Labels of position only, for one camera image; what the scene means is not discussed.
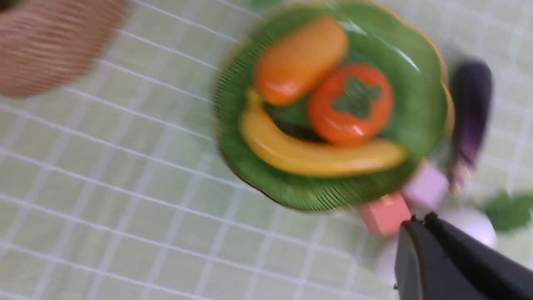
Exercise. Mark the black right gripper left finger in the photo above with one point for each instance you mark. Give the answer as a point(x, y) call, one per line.
point(423, 269)

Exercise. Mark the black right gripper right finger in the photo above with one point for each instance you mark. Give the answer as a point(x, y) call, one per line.
point(492, 274)

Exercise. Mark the white toy radish green leaves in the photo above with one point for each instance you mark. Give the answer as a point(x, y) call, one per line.
point(504, 212)

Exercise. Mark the yellow toy banana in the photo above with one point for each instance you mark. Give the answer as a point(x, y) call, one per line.
point(311, 159)

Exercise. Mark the orange toy persimmon green calyx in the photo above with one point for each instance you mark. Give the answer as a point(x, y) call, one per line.
point(351, 106)

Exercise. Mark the purple toy eggplant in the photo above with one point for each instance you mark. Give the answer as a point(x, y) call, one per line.
point(472, 87)

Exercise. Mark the orange toy mango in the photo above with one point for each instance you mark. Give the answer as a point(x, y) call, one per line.
point(293, 65)

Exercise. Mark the pink foam cube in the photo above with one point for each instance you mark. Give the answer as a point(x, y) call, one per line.
point(384, 216)

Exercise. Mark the lilac foam cube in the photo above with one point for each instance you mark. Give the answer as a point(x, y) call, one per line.
point(427, 187)

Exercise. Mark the green leaf-shaped ceramic plate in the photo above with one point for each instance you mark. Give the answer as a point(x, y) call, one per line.
point(423, 110)

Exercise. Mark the green checkered tablecloth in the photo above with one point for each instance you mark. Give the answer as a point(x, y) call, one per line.
point(112, 188)

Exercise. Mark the woven wicker basket green lining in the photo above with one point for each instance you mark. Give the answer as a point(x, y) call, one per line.
point(47, 44)

